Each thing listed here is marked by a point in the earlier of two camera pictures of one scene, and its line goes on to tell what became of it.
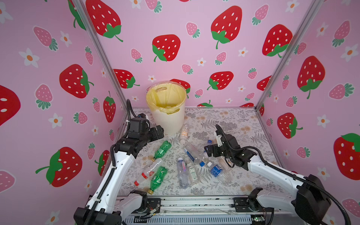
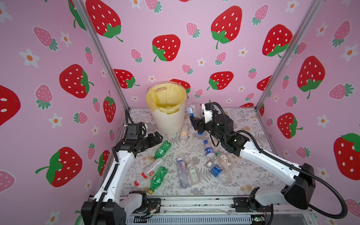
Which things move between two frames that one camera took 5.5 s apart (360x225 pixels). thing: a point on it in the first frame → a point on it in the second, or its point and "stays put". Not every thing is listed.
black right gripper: (214, 147) → (201, 128)
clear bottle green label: (192, 170) stays put
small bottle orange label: (185, 131) stays put
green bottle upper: (165, 146) stays put
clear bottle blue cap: (196, 154) → (194, 109)
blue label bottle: (216, 171) stays put
